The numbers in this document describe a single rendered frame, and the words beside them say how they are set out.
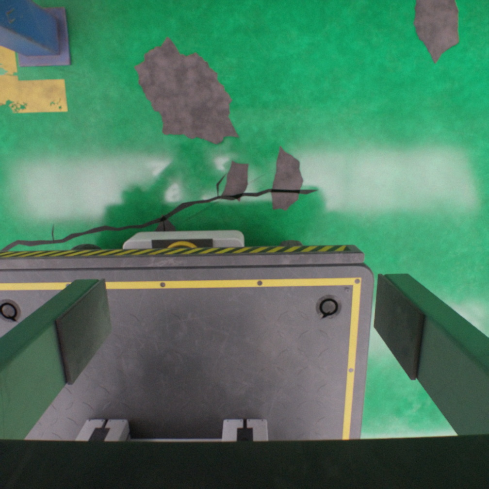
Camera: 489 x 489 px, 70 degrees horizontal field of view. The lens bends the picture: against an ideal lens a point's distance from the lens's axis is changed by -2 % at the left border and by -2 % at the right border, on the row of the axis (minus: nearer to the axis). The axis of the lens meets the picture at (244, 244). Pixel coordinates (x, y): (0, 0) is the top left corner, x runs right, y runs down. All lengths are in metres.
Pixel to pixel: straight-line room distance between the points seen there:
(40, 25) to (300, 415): 0.92
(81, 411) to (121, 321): 0.21
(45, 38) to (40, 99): 0.14
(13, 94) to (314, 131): 0.71
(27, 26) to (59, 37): 0.12
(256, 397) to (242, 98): 0.64
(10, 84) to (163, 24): 0.38
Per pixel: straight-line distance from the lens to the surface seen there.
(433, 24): 1.00
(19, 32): 0.86
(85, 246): 0.88
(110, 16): 0.97
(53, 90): 0.99
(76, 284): 0.17
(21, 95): 1.03
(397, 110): 0.94
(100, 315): 0.17
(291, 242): 0.80
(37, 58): 1.01
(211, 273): 0.59
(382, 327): 0.17
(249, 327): 0.62
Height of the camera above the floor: 0.87
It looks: 75 degrees down
